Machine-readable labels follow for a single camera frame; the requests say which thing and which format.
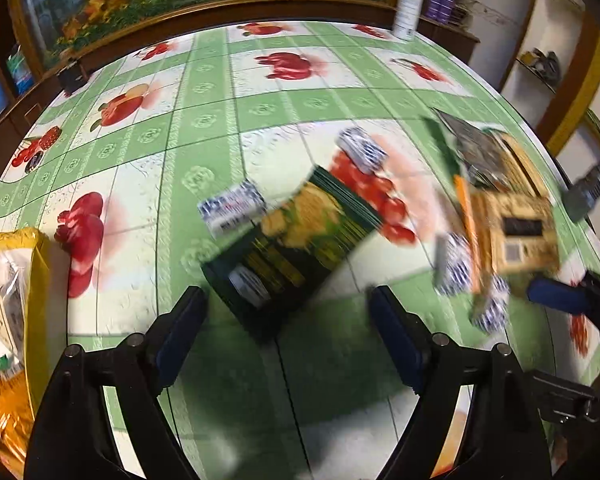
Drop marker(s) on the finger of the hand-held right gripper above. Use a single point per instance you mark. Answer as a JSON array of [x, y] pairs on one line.
[[560, 397], [555, 294]]

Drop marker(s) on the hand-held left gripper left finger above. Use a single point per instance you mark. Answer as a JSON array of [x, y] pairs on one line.
[[169, 360]]

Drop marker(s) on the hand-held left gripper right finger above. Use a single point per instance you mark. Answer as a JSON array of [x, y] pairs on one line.
[[405, 350]]

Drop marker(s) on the blue white candy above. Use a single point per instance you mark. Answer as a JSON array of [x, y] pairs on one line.
[[230, 207], [492, 307], [247, 282], [362, 152], [455, 265]]

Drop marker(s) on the orange black-label cracker packet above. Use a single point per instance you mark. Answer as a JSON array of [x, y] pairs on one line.
[[522, 230]]

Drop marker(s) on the yellow-rimmed white tray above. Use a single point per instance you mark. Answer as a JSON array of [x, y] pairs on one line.
[[39, 310]]

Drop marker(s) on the dark green cookie packet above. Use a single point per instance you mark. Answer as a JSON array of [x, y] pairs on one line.
[[305, 235]]

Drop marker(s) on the white clear packet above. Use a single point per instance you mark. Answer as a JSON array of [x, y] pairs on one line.
[[2, 285]]

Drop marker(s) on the grey yellow bundle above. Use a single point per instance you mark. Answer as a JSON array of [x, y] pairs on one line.
[[542, 63]]

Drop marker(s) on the black round lid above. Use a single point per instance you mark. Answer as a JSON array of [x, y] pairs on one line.
[[33, 158]]

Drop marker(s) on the green checked fruit tablecloth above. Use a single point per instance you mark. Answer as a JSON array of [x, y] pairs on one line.
[[280, 110]]

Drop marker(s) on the dark glass jar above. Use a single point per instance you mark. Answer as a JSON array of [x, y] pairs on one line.
[[72, 77]]

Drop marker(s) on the purple bottle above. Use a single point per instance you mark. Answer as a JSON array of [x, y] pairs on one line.
[[448, 6], [435, 5]]

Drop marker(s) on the white spray bottle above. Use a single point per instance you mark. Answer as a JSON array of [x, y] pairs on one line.
[[408, 5]]

